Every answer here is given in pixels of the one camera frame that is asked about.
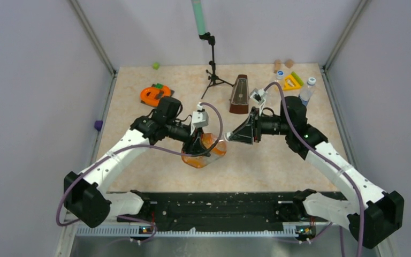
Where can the right wooden block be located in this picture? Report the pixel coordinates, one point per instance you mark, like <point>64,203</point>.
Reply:
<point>289,63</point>

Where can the wooden block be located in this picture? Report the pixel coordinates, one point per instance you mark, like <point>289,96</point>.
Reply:
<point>289,63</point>
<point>277,65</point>

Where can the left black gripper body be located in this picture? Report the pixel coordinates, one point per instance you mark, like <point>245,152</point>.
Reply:
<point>188,146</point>

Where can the grey square base plate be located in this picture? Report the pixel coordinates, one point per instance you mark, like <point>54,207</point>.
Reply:
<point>143,102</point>

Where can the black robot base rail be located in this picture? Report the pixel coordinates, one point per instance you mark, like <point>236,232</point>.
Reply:
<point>225,214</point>

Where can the green stick toy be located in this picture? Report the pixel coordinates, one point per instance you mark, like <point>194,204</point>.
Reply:
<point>297,79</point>

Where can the left wooden block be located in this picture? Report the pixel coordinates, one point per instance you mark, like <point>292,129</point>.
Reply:
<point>277,65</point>

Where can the blue water bottle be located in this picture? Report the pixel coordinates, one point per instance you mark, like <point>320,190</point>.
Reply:
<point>307,90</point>

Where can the yellow triangle toy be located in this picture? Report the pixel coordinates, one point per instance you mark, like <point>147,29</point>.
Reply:
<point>289,84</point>

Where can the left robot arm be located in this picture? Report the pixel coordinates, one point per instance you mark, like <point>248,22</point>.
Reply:
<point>85,192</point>

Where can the clear bottle blue cap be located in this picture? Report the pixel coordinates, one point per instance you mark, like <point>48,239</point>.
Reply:
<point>279,77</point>

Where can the green foam microphone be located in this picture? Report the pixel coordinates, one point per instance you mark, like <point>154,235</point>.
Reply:
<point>199,17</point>

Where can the brown metronome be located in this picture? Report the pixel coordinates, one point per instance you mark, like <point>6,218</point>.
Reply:
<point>240,95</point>

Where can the orange clear plastic bottle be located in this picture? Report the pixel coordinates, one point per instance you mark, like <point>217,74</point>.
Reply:
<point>216,149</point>

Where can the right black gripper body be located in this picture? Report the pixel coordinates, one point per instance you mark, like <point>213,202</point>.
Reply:
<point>257,124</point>

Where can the black tripod stand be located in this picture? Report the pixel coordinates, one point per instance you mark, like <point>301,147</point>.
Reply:
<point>213,78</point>

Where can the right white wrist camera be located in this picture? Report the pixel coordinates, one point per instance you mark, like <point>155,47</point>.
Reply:
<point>260,97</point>

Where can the white bottle cap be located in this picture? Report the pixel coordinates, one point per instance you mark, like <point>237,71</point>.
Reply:
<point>227,136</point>

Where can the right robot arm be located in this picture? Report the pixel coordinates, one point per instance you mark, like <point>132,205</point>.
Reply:
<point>368,212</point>

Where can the orange tape dispenser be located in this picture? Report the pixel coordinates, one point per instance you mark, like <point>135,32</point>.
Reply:
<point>153,94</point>

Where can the purple block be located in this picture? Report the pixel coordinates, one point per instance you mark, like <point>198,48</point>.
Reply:
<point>98,125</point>

